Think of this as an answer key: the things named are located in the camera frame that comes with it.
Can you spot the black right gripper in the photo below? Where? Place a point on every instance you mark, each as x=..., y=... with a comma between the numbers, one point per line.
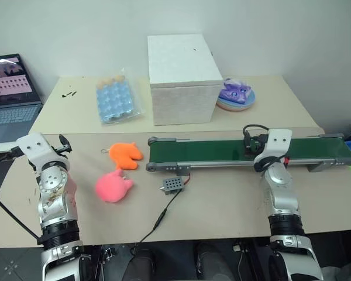
x=261, y=142

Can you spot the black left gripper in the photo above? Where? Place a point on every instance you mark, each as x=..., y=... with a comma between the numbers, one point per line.
x=65, y=148

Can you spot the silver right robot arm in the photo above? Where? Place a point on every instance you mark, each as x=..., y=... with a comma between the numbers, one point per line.
x=282, y=199

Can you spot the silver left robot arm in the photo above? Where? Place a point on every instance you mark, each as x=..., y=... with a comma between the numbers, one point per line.
x=54, y=202

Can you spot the green conveyor belt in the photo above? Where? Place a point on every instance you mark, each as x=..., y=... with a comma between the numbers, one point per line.
x=210, y=150

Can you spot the small grey control box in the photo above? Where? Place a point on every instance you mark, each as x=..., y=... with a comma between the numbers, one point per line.
x=172, y=185

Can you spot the stack of pastel plates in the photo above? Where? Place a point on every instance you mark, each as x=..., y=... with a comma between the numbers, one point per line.
x=237, y=106

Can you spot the orange plush toy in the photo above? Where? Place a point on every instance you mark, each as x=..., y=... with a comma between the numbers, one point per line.
x=124, y=155

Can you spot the bagged blue egg tray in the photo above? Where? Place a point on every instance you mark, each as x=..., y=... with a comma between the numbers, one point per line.
x=115, y=101

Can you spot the pink plush toy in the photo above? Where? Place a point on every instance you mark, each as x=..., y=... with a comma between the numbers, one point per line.
x=111, y=188

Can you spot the open laptop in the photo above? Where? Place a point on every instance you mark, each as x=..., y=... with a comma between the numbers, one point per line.
x=8, y=96

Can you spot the white textured box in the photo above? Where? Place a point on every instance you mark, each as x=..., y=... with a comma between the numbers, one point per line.
x=181, y=79

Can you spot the small white connector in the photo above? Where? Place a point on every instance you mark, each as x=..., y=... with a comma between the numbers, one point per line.
x=237, y=248

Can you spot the dark rounded shape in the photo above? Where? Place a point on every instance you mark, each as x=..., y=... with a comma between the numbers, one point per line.
x=215, y=262
x=139, y=265

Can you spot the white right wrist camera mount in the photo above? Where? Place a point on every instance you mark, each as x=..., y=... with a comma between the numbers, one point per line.
x=276, y=140

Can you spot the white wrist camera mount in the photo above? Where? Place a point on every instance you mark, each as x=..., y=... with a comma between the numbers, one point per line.
x=276, y=140
x=36, y=147

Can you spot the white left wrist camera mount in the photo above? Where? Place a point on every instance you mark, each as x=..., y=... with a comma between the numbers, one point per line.
x=36, y=147

